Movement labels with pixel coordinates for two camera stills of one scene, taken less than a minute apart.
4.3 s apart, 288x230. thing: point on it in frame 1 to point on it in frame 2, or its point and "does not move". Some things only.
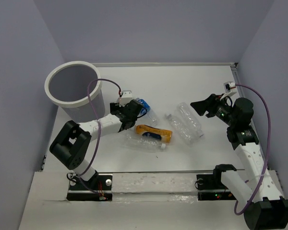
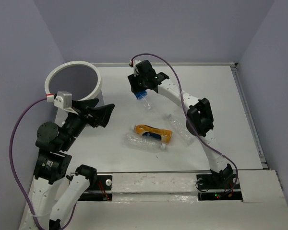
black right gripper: [207, 104] to [132, 80]
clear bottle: [186, 135] does not move
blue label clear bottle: [146, 113] to [142, 96]
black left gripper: [114, 107] to [102, 114]
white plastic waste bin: [66, 84] does not move
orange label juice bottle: [164, 135] does not move
